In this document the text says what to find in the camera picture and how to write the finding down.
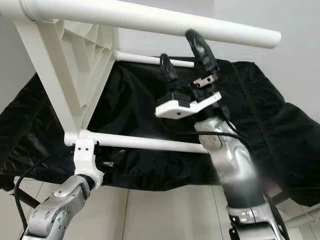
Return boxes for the white plastic table top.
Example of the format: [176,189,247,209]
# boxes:
[0,0,120,147]

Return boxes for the white plastic table leg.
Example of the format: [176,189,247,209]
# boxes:
[25,0,283,50]
[114,50,196,69]
[77,130,210,154]

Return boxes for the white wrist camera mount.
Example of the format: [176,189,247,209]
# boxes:
[72,138,105,190]
[155,91,223,120]

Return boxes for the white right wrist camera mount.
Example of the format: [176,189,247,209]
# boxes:
[155,91,223,120]

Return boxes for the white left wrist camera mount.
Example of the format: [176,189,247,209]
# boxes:
[72,138,105,190]

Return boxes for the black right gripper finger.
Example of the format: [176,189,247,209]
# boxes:
[184,28,220,81]
[159,52,180,95]

